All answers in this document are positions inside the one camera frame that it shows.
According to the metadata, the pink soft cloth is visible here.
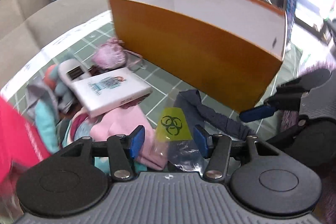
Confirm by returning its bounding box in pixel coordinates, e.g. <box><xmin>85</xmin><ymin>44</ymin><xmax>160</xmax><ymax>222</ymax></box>
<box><xmin>90</xmin><ymin>105</ymin><xmax>167</xmax><ymax>170</ymax></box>

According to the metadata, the navy blue cap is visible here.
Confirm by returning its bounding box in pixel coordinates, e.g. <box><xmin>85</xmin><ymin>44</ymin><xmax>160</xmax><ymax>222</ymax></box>
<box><xmin>174</xmin><ymin>89</ymin><xmax>256</xmax><ymax>141</ymax></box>

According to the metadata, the white printed small box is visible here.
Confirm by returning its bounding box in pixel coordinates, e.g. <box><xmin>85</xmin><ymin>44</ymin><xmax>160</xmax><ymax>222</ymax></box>
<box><xmin>72</xmin><ymin>68</ymin><xmax>152</xmax><ymax>118</ymax></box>

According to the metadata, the teal plush doll bag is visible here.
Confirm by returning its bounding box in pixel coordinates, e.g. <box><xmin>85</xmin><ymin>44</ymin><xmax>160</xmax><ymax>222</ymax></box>
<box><xmin>34</xmin><ymin>100</ymin><xmax>148</xmax><ymax>175</ymax></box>

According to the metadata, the yellow biohazard plastic bag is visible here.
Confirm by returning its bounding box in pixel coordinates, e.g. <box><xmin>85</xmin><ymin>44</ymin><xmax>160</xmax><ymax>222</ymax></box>
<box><xmin>154</xmin><ymin>107</ymin><xmax>206</xmax><ymax>174</ymax></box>

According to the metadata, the orange cardboard box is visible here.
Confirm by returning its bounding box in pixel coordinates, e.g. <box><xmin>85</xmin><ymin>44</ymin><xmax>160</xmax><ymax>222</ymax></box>
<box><xmin>109</xmin><ymin>0</ymin><xmax>287</xmax><ymax>112</ymax></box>

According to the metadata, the blue plush toy red ball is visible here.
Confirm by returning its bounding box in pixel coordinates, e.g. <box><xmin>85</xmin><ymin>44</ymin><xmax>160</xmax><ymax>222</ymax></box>
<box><xmin>43</xmin><ymin>64</ymin><xmax>74</xmax><ymax>105</ymax></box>

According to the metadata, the pink brocade pouch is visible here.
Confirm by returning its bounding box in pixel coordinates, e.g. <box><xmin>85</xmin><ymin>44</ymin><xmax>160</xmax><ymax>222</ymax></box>
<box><xmin>92</xmin><ymin>37</ymin><xmax>143</xmax><ymax>71</ymax></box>

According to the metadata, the silver grey cloth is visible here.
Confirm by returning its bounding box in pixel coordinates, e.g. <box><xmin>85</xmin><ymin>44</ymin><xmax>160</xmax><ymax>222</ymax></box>
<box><xmin>25</xmin><ymin>77</ymin><xmax>60</xmax><ymax>122</ymax></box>

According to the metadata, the green grid table mat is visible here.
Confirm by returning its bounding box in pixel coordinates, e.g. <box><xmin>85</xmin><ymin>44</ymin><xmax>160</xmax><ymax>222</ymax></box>
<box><xmin>0</xmin><ymin>11</ymin><xmax>302</xmax><ymax>224</ymax></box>

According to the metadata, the red lidded clear toy box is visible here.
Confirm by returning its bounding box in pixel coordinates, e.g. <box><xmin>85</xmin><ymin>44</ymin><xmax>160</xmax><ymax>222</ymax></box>
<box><xmin>1</xmin><ymin>98</ymin><xmax>51</xmax><ymax>183</ymax></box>

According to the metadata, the beige sofa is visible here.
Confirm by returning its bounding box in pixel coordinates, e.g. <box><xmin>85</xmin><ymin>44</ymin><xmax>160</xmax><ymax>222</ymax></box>
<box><xmin>1</xmin><ymin>0</ymin><xmax>109</xmax><ymax>86</ymax></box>

